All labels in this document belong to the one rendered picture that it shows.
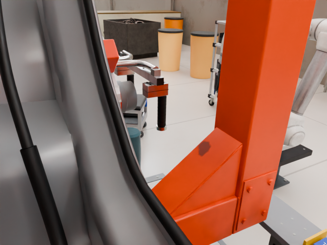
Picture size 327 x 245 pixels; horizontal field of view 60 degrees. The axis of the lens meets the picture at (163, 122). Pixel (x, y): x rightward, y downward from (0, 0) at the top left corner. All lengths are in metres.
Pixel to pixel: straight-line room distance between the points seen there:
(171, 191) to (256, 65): 0.43
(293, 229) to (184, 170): 0.54
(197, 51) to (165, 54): 0.66
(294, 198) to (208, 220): 1.34
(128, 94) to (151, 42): 4.90
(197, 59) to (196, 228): 3.90
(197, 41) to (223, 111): 3.71
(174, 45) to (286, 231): 4.12
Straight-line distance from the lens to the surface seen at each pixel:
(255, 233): 1.85
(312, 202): 2.21
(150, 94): 1.06
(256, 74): 0.78
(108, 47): 0.90
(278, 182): 2.28
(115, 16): 7.05
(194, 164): 0.88
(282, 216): 1.30
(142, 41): 5.93
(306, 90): 1.84
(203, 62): 4.63
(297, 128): 1.83
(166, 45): 4.97
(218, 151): 0.87
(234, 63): 0.84
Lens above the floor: 1.26
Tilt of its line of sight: 25 degrees down
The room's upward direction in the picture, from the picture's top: 1 degrees clockwise
